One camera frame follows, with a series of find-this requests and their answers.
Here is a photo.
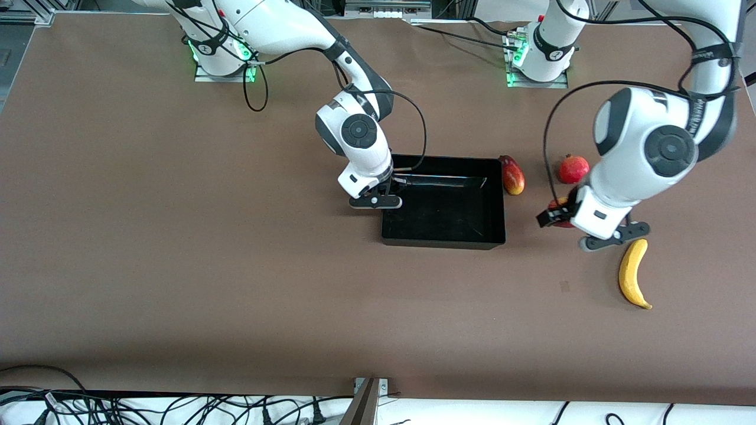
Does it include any red apple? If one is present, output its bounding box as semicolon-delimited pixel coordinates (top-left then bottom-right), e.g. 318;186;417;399
548;198;575;228

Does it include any black plastic box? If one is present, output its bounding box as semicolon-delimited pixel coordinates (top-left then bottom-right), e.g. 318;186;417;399
381;154;507;250

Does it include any yellow banana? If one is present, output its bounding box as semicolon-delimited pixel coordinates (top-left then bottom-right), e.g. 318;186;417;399
618;238;653;310

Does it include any red pomegranate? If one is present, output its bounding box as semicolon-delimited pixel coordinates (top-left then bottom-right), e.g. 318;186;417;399
559;154;590;185

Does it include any red yellow mango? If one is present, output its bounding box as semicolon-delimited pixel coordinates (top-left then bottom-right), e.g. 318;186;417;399
500;155;526;195

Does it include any silver connector panel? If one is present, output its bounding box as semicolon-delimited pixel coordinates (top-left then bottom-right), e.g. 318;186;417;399
346;0;432;18

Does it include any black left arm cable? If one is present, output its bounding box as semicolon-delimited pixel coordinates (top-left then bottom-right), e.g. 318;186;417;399
543;0;742;204

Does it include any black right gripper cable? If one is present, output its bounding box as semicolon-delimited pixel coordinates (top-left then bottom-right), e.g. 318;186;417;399
334;87;427;172

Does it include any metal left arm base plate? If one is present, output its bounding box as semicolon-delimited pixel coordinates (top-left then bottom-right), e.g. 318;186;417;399
505;32;569;89

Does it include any long looping black arm cable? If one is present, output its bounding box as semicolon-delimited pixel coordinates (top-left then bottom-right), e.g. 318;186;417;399
243;56;269;113

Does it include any long black table cable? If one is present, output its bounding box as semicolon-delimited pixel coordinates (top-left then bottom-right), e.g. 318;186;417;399
415;25;522;51

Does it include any short black table cable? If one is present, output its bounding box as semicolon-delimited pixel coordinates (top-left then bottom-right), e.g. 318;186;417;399
470;17;511;35

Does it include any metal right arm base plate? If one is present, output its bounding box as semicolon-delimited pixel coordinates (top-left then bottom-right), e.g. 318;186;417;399
195;35;256;82

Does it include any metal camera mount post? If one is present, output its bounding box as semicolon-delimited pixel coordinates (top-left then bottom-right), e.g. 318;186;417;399
340;378;389;425

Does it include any arched black floor cable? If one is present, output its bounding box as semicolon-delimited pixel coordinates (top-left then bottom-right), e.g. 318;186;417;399
0;365;88;393

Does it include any aluminium frame rail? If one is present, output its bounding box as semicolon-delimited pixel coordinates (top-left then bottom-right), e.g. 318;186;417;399
0;9;55;27

